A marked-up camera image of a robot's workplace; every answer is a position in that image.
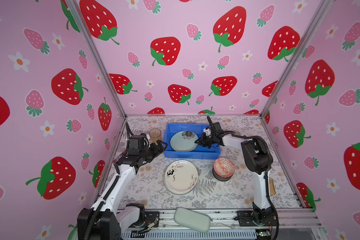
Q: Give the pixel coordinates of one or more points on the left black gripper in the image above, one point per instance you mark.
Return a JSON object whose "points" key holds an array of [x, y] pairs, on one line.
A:
{"points": [[156, 152]]}

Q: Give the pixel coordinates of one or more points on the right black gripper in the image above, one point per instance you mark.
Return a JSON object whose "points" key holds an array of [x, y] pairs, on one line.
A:
{"points": [[201, 141]]}

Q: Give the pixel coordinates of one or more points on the pale green floral plate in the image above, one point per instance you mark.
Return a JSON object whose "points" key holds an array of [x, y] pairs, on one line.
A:
{"points": [[184, 141]]}

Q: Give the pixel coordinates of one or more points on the cream floral plate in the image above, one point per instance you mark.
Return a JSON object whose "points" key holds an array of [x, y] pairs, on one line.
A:
{"points": [[181, 177]]}

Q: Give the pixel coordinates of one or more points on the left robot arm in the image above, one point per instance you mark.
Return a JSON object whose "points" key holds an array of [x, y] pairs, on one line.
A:
{"points": [[108, 198]]}

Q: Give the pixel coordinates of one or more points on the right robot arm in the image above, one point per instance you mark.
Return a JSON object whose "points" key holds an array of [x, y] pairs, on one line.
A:
{"points": [[258, 160]]}

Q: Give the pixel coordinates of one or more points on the blue plastic bin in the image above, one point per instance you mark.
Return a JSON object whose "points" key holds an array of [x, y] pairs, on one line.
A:
{"points": [[199, 152]]}

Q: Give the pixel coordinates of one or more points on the amber glass cup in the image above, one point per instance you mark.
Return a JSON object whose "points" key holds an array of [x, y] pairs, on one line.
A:
{"points": [[155, 135]]}

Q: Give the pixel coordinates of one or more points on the red patterned bowl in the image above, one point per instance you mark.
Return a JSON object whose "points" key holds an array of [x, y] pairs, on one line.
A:
{"points": [[224, 167]]}

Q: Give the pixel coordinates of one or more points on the dark bottom bowl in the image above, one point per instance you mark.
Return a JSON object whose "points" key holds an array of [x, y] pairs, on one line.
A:
{"points": [[220, 178]]}

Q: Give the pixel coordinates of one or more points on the grey-green pouch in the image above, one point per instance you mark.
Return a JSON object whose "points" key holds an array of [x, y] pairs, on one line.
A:
{"points": [[192, 220]]}

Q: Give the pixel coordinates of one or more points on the yellow blue sponge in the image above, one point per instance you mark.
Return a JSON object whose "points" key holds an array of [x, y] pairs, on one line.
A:
{"points": [[272, 190]]}

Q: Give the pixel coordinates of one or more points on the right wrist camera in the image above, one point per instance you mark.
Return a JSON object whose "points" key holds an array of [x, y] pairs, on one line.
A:
{"points": [[207, 131]]}

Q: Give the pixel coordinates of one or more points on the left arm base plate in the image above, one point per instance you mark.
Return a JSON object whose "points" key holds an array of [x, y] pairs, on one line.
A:
{"points": [[149, 218]]}

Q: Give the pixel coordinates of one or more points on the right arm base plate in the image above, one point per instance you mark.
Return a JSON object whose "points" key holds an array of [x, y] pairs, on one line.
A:
{"points": [[247, 219]]}

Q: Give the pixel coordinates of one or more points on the aluminium front rail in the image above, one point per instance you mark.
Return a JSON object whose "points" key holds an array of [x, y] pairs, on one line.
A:
{"points": [[224, 219]]}

